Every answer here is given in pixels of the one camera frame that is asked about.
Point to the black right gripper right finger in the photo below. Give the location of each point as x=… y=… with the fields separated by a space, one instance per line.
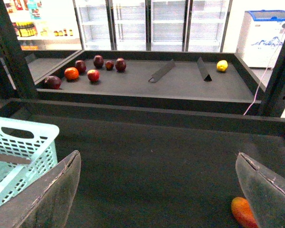
x=264 y=189

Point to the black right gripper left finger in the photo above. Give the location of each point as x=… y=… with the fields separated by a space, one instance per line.
x=47 y=202

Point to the light blue plastic basket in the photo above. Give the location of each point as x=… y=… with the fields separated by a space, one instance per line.
x=29 y=140

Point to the brown basket handle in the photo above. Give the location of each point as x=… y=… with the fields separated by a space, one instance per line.
x=14 y=159

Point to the small dark red apple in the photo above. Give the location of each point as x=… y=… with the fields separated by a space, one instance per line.
x=109 y=65

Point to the orange mango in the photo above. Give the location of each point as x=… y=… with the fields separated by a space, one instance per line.
x=242 y=213

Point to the orange fruit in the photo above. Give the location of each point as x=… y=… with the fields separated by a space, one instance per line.
x=71 y=73

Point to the yellow lemon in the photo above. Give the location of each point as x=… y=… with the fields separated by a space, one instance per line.
x=222 y=66

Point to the black triangular shelf divider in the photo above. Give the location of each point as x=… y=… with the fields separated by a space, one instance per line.
x=203 y=70
x=162 y=71

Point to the white chest freezer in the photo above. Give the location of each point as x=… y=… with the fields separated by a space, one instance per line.
x=261 y=37

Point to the white shelf with bottles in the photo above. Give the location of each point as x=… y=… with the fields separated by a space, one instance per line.
x=44 y=24

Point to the glass door refrigerator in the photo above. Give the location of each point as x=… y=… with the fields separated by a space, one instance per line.
x=153 y=25

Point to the black shelf upright post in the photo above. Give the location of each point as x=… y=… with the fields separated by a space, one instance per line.
x=273 y=103
x=14 y=58

